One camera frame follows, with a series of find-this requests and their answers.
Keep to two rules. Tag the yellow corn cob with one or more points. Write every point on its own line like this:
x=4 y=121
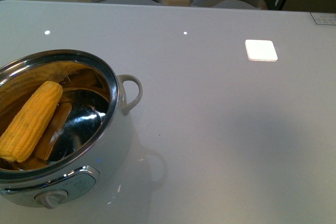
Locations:
x=23 y=133

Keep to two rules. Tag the white electric cooking pot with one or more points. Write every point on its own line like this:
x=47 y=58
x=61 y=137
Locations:
x=88 y=137

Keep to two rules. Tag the table label sticker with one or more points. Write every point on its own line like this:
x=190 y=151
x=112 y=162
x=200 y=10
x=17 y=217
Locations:
x=324 y=18

